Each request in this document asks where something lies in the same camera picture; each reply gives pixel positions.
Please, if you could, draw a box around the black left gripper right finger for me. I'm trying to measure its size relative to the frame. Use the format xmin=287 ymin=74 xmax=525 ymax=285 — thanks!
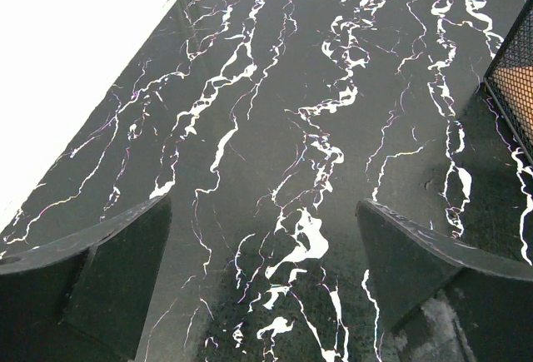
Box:
xmin=356 ymin=199 xmax=532 ymax=361

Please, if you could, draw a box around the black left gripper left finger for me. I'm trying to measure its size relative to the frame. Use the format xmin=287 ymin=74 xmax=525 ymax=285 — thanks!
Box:
xmin=1 ymin=196 xmax=172 ymax=361

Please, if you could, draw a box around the two-tier wood wire shelf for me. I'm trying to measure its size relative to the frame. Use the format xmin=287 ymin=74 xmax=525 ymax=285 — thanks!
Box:
xmin=484 ymin=0 xmax=532 ymax=155

